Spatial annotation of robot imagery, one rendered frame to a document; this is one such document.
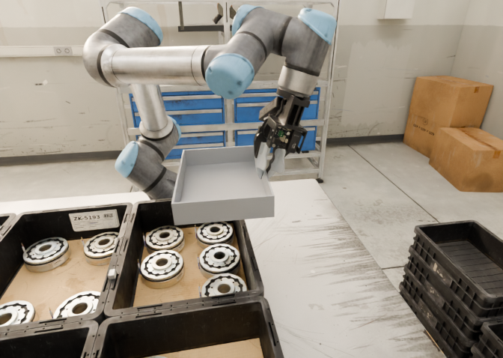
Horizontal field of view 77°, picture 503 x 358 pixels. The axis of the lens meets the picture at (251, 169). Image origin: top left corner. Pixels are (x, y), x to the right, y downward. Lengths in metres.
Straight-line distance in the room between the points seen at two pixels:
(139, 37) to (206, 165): 0.36
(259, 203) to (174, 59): 0.32
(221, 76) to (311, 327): 0.65
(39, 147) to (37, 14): 1.28
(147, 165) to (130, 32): 0.45
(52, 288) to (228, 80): 0.65
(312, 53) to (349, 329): 0.67
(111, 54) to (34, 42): 2.91
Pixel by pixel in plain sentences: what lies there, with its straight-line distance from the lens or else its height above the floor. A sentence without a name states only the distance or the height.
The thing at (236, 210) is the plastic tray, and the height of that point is 1.07.
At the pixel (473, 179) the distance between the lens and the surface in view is 3.38.
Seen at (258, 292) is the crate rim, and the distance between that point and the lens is 0.66.
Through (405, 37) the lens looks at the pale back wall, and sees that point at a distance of 4.05.
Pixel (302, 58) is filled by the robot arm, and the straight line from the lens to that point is 0.65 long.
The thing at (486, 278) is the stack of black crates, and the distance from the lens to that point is 1.60.
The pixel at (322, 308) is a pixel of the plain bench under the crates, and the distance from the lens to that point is 0.96.
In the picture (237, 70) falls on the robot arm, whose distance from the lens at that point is 0.56.
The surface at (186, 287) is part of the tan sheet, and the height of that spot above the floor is 0.83.
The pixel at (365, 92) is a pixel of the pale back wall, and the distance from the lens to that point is 3.94.
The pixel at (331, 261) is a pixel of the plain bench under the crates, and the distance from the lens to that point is 1.10.
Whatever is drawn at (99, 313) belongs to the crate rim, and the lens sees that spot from 0.69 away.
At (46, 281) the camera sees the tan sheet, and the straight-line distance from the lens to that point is 0.96.
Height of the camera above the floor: 1.41
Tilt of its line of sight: 26 degrees down
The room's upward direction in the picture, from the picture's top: straight up
